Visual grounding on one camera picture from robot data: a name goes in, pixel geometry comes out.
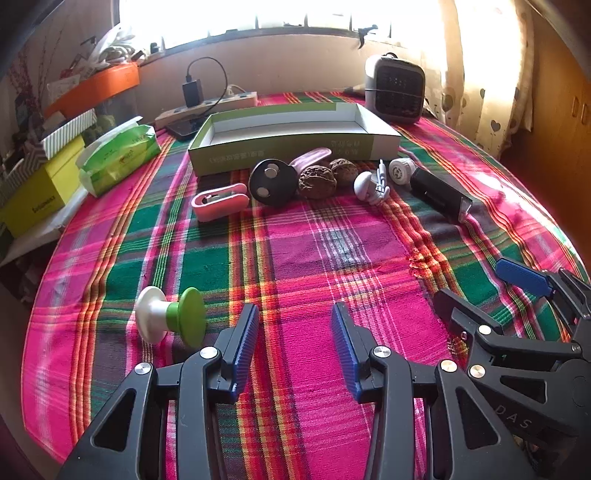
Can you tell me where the wooden wardrobe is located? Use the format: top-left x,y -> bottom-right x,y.
501,0 -> 591,217

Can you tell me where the white round jar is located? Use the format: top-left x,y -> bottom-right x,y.
389,158 -> 417,188

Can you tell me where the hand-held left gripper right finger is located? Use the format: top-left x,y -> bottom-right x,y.
331,302 -> 543,480

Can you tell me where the clear plastic container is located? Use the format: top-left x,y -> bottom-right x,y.
92,88 -> 141,130

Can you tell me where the black rectangular light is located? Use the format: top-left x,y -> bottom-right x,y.
409,167 -> 475,224

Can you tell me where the white cardboard sheet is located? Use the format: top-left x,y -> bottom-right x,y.
0,187 -> 88,266

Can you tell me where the green and white knob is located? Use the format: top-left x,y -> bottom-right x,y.
135,286 -> 207,349

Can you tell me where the grey desktop heater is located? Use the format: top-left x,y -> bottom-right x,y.
364,53 -> 426,125

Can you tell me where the small brown walnut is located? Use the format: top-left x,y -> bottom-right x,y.
329,158 -> 357,186

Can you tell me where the striped box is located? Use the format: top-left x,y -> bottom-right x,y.
41,109 -> 98,160

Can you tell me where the pink plastic clip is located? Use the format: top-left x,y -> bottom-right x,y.
192,183 -> 250,223

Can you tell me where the plaid tablecloth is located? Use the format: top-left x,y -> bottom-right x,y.
21,91 -> 589,480

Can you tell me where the black charger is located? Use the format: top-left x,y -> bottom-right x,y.
182,79 -> 204,108

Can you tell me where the small white knob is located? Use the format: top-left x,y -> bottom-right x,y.
353,171 -> 377,202

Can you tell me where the orange box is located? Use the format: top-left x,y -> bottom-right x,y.
44,62 -> 140,118

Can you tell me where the black phone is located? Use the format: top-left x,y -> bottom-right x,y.
165,119 -> 204,140

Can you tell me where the green tissue pack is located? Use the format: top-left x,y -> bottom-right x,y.
75,116 -> 162,198

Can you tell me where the patterned curtain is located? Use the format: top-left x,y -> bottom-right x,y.
431,0 -> 536,160

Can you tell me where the green and white cardboard box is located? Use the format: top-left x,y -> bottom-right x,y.
188,102 -> 403,177

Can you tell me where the yellow box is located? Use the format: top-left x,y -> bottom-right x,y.
0,137 -> 88,239

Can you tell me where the white bags pile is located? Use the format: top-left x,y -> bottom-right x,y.
83,25 -> 148,70

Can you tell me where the white power strip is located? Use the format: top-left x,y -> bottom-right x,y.
154,91 -> 258,131

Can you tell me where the black disc with white buttons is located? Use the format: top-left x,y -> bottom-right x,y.
248,159 -> 298,208

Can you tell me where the black charging cable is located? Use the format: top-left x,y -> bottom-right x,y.
187,56 -> 229,125

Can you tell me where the large brown walnut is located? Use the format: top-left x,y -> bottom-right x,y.
298,166 -> 336,200

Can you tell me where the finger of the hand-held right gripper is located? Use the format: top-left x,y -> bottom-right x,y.
495,257 -> 591,342
433,288 -> 583,384

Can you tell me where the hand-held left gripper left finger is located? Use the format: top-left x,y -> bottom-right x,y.
55,302 -> 262,480

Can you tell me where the white cable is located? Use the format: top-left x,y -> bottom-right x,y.
372,159 -> 393,206

